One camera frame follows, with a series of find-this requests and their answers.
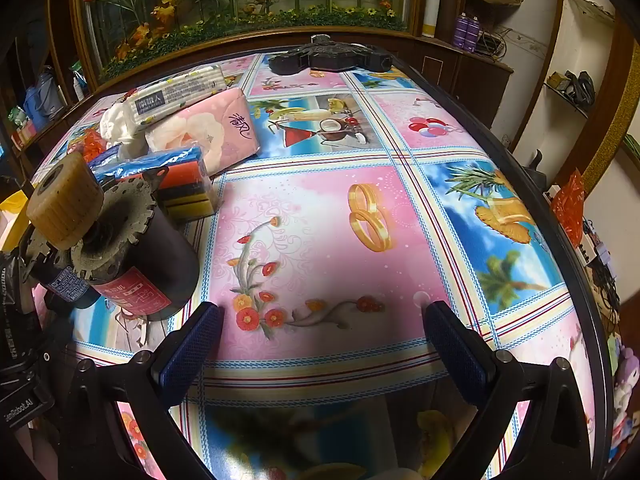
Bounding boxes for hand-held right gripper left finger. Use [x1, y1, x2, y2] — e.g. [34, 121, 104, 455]
[60, 301, 226, 480]

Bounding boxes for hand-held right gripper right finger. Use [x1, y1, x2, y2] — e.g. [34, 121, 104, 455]
[422, 300, 596, 480]

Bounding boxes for colourful sponge pack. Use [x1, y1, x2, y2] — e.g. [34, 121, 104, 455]
[90, 146, 218, 221]

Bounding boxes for orange plastic bag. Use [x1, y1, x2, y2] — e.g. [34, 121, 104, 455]
[70, 127, 108, 163]

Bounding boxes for pink rose tissue pack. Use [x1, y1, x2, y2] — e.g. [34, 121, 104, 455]
[145, 87, 261, 176]

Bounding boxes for plain white tissue pack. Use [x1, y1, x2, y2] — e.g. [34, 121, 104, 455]
[99, 100, 151, 158]

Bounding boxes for lemon print tissue pack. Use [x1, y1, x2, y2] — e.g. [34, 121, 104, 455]
[122, 65, 228, 136]

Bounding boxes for black motor with beige wheel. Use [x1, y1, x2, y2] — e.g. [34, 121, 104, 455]
[25, 152, 201, 321]

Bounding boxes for plush toy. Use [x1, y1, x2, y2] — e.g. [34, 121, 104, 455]
[612, 340, 640, 456]

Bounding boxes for printed tablecloth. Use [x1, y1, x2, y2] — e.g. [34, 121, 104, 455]
[30, 52, 608, 480]

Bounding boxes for red plastic bag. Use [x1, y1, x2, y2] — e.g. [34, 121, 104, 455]
[550, 169, 586, 248]

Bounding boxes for blue thermos jug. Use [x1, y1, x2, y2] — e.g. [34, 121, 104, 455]
[22, 67, 66, 128]

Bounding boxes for black plastic device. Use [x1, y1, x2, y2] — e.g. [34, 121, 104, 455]
[268, 34, 393, 75]

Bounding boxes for black cable bundle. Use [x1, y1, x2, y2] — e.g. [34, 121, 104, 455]
[547, 70, 596, 111]

